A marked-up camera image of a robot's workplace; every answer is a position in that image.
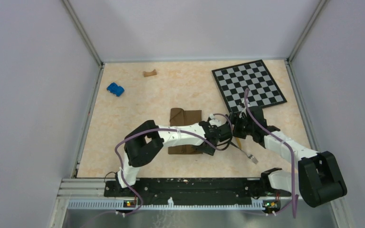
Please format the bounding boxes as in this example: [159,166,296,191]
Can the green wooden handled knife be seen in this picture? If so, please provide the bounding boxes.
[235,137,242,149]

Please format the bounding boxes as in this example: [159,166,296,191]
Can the silver metal fork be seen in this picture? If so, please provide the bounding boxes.
[230,142,258,164]

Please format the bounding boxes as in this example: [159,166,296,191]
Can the brown fabric napkin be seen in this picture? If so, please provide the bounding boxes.
[168,108,202,155]

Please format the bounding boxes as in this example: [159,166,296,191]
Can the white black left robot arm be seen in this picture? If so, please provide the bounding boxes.
[115,114,233,196]

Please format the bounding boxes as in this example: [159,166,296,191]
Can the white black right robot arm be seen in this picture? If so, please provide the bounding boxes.
[230,106,347,208]

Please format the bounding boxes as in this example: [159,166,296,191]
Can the black white checkerboard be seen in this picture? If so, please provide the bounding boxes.
[211,59,287,113]

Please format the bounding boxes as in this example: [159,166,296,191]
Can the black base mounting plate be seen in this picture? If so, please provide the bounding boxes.
[104,178,291,206]

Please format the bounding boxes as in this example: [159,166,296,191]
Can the small wooden arch block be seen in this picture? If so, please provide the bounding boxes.
[143,69,157,77]

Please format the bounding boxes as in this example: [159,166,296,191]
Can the blue toy car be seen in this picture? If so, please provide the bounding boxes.
[106,82,125,97]

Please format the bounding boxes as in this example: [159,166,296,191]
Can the aluminium frame rail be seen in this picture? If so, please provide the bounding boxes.
[56,178,344,211]

